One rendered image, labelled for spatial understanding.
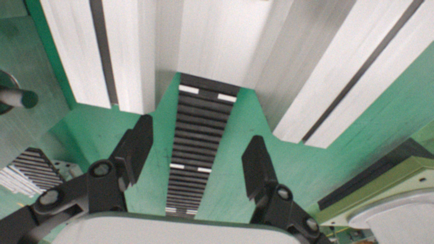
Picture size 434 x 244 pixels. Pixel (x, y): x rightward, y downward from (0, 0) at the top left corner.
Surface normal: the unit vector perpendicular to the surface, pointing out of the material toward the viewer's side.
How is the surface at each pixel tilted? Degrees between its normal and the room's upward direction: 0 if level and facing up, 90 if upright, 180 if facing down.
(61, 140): 0
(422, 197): 1
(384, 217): 91
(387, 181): 90
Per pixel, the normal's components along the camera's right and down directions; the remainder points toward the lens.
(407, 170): -0.98, -0.17
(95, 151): 0.00, 0.64
